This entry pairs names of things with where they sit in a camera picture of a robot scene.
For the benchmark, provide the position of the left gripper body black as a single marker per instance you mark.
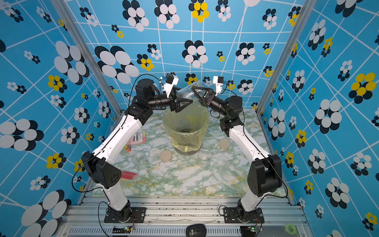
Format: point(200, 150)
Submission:
point(173, 106)

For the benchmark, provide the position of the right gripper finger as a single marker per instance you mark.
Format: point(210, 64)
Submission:
point(200, 90)
point(203, 101)

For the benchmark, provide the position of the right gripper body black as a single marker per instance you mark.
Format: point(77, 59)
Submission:
point(214, 104)

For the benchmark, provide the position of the round wooden jar lid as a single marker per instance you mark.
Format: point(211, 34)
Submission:
point(165, 156)

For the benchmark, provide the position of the clear plastic tea jar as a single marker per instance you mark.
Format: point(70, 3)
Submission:
point(204, 158)

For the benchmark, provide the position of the jar with wooden lid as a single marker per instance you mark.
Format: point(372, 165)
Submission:
point(187, 92)
point(139, 158)

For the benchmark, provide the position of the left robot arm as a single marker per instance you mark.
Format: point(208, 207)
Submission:
point(99, 164)

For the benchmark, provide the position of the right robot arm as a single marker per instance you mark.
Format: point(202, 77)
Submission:
point(265, 173)

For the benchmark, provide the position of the pink card package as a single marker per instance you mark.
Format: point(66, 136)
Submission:
point(137, 138)

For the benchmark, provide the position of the small orange toy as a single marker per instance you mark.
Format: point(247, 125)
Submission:
point(128, 147)

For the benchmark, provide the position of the small red packet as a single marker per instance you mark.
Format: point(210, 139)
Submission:
point(128, 175)

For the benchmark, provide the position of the right circuit board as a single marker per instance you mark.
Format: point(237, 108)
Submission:
point(248, 231)

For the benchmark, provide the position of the circuit board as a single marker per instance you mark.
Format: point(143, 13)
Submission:
point(248, 231)
point(122, 230)

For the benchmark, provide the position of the left circuit board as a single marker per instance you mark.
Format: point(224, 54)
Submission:
point(122, 230)

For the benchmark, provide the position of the green tape roll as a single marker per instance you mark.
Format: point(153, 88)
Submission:
point(290, 229)

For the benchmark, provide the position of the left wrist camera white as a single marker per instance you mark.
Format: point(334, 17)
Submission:
point(170, 82)

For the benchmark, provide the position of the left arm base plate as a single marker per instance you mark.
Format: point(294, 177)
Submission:
point(127, 215)

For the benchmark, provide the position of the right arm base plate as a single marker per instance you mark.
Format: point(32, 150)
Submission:
point(237, 215)

